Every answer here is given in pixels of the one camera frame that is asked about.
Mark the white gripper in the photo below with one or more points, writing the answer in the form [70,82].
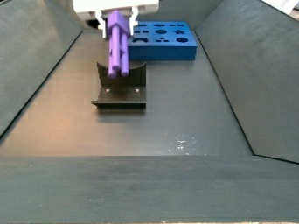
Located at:
[90,9]

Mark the purple three-prong object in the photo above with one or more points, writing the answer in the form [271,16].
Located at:
[118,32]

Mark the black curved fixture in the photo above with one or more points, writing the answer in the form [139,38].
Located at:
[122,91]

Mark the blue shape-sorter block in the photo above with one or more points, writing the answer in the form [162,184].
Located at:
[162,40]

